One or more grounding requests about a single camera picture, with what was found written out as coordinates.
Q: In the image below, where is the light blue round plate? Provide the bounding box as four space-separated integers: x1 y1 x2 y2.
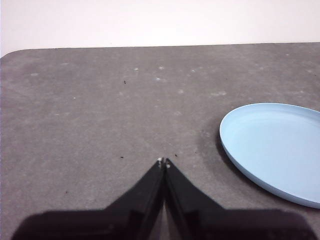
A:
219 102 320 210

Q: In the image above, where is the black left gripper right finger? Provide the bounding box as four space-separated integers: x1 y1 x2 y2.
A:
164 157 316 240

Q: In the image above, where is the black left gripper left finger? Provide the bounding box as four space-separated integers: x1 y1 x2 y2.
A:
11 156 165 240

